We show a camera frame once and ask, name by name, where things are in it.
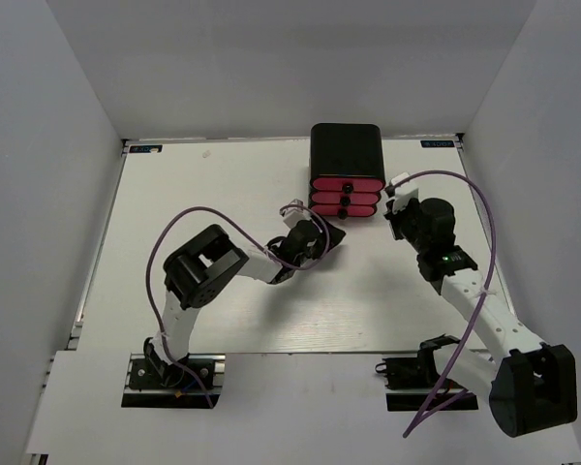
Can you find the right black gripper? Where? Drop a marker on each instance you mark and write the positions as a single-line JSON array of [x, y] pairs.
[[413, 205]]

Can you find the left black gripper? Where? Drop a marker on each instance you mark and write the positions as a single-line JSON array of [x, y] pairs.
[[335, 235]]

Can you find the pink drawer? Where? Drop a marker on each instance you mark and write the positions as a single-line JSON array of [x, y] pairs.
[[340, 184], [344, 212], [344, 199]]

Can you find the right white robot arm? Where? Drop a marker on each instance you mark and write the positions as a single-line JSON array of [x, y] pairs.
[[528, 384]]

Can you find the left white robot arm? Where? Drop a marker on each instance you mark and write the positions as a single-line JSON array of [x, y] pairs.
[[197, 272]]

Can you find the black drawer cabinet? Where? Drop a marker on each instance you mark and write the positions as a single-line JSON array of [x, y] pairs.
[[345, 150]]

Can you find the right blue label sticker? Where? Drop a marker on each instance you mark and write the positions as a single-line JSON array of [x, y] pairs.
[[437, 143]]

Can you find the blue label sticker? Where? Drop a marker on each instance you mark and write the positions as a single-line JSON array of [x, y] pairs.
[[146, 149], [437, 143]]

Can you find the left blue label sticker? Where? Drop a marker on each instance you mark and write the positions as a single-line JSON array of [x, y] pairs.
[[146, 149]]

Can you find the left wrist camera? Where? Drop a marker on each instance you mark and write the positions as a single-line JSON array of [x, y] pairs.
[[293, 213]]

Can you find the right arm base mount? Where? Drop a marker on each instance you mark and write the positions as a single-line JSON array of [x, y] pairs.
[[409, 379]]

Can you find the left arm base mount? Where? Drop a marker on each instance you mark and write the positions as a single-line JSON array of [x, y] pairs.
[[153, 384]]

